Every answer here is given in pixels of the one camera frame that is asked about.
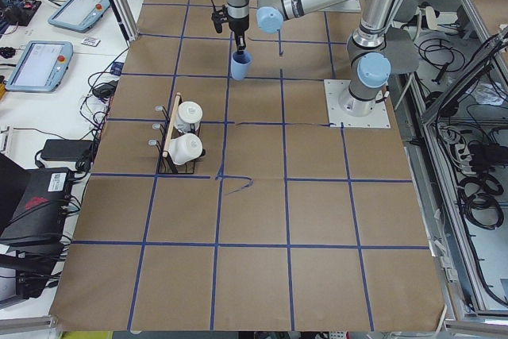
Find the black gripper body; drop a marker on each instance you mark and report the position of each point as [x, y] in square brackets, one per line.
[238, 25]

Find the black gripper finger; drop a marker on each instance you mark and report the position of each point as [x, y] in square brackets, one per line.
[240, 42]

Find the light blue plastic cup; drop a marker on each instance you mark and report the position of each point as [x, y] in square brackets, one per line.
[240, 64]

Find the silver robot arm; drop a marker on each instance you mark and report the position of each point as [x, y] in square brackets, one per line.
[374, 34]

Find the white mug far rack side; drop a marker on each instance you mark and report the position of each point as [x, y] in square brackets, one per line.
[188, 117]

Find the white mug near rack end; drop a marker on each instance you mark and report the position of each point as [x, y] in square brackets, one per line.
[186, 148]

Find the teach pendant tablet far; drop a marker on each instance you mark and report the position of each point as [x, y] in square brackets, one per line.
[79, 15]

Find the teach pendant tablet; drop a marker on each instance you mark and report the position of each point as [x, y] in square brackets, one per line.
[41, 67]
[79, 15]

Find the black power adapter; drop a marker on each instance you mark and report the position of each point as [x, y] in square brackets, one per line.
[63, 151]

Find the teach pendant tablet near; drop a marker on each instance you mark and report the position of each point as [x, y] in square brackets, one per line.
[41, 67]

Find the black computer box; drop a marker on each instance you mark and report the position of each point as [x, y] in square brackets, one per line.
[32, 204]

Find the wooden rack handle rod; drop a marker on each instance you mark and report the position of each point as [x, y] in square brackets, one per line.
[171, 123]

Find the black wire mug rack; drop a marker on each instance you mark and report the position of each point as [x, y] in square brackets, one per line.
[166, 166]

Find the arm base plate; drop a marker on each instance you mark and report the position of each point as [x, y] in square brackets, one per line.
[346, 111]

